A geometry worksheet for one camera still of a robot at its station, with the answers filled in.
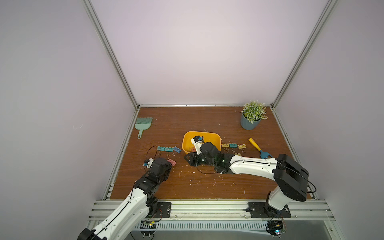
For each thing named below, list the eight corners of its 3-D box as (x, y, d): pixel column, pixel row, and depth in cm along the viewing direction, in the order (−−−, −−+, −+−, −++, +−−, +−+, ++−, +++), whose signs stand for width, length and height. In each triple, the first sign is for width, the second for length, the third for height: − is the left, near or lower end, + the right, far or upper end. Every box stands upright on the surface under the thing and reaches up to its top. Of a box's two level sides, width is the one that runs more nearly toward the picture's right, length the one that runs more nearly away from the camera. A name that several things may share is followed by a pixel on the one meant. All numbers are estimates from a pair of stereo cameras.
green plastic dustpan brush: (131, 138, 104) (130, 136, 103) (138, 119, 116) (137, 117, 115) (147, 138, 104) (146, 136, 103) (152, 119, 116) (151, 117, 114)
